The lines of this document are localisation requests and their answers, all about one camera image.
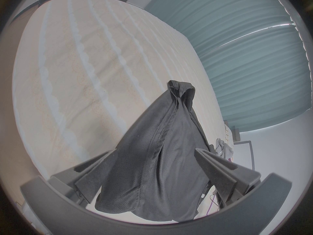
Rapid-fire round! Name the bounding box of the grey bedside table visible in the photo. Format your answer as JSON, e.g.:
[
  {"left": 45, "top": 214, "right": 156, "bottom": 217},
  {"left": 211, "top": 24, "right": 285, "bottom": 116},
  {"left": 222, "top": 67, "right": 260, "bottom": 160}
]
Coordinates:
[{"left": 230, "top": 125, "right": 241, "bottom": 142}]

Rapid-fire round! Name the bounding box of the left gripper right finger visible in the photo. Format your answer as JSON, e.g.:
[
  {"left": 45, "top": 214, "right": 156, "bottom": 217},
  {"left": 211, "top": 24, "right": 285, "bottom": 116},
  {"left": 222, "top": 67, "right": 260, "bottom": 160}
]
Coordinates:
[{"left": 195, "top": 148, "right": 261, "bottom": 203}]

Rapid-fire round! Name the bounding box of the bed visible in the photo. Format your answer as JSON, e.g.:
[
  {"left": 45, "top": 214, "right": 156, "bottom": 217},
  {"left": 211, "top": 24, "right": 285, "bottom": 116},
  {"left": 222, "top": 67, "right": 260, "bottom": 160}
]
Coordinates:
[{"left": 12, "top": 0, "right": 256, "bottom": 220}]

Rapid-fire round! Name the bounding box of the black T-shirt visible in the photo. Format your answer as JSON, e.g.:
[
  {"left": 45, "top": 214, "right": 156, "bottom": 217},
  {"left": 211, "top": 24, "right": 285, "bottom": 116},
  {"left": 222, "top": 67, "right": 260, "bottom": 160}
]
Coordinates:
[{"left": 94, "top": 80, "right": 220, "bottom": 222}]

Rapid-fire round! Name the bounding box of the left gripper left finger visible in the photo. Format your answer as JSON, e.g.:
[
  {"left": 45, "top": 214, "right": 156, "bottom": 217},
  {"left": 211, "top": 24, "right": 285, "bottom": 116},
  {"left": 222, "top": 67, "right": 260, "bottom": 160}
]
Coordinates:
[{"left": 50, "top": 149, "right": 118, "bottom": 204}]

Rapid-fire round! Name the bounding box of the grey garment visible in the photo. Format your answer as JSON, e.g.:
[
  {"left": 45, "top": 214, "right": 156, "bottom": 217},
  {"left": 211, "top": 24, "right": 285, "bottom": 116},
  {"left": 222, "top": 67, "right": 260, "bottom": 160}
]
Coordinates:
[{"left": 215, "top": 138, "right": 235, "bottom": 159}]

